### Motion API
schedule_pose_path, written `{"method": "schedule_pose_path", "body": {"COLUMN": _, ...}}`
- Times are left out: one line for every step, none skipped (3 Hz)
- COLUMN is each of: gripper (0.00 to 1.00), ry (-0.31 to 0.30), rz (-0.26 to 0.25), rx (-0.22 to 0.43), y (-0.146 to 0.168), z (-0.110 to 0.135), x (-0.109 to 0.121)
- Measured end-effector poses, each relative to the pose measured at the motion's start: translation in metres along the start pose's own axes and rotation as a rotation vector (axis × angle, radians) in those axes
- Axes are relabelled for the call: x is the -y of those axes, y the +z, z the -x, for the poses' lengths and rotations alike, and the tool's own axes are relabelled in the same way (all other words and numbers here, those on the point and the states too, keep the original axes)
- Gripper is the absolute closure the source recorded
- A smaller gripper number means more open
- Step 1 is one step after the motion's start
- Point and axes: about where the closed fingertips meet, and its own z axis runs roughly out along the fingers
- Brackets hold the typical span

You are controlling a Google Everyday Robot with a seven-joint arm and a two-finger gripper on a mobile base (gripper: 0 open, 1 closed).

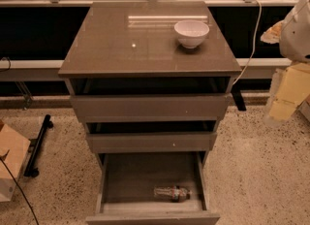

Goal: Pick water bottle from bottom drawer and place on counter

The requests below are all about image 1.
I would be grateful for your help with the cardboard box right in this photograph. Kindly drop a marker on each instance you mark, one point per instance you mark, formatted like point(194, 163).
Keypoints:
point(305, 108)

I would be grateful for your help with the grey drawer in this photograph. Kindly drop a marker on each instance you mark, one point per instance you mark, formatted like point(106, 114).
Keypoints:
point(149, 99)
point(126, 195)
point(155, 136)

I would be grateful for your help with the black metal stand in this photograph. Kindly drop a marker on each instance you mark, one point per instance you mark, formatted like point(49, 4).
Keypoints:
point(34, 148)

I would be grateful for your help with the cardboard box left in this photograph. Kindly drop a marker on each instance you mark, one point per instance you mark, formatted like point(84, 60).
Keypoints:
point(13, 150)

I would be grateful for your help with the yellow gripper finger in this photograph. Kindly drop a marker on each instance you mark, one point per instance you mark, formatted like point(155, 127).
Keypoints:
point(289, 89)
point(272, 34)

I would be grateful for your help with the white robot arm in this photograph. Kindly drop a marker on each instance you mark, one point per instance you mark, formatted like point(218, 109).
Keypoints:
point(294, 42)

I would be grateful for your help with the white ceramic bowl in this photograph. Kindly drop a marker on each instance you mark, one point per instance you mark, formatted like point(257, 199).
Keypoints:
point(191, 33)

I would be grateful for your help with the grey middle drawer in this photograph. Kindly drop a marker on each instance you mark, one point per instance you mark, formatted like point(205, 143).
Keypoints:
point(155, 136)

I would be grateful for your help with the grey drawer cabinet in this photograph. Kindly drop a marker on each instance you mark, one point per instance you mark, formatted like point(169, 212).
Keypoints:
point(137, 40)

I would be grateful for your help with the grey top drawer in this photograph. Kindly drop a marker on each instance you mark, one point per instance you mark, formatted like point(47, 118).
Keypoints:
point(149, 99)

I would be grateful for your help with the cardboard box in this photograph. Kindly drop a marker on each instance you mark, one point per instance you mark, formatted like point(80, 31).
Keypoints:
point(305, 108)
point(13, 150)

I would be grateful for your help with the grey bottom drawer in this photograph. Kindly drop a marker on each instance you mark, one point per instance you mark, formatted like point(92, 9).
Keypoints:
point(126, 195)

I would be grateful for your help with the clear plastic water bottle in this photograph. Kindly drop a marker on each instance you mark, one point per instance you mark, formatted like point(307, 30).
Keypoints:
point(174, 193)

